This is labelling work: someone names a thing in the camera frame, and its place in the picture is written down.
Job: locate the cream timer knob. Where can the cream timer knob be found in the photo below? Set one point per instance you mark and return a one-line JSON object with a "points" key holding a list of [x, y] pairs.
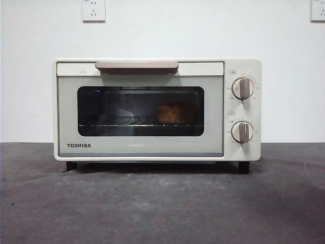
{"points": [[242, 131]]}

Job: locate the cream Toshiba toaster oven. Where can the cream Toshiba toaster oven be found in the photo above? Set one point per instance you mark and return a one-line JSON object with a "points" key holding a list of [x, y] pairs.
{"points": [[254, 68]]}

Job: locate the cream temperature knob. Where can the cream temperature knob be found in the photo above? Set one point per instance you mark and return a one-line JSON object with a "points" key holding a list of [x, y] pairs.
{"points": [[243, 88]]}

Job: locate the white wall socket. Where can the white wall socket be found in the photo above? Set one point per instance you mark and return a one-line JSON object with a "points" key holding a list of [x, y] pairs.
{"points": [[319, 11], [93, 11]]}

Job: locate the golden brown bread loaf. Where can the golden brown bread loaf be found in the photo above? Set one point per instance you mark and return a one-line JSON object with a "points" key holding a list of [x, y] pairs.
{"points": [[175, 113]]}

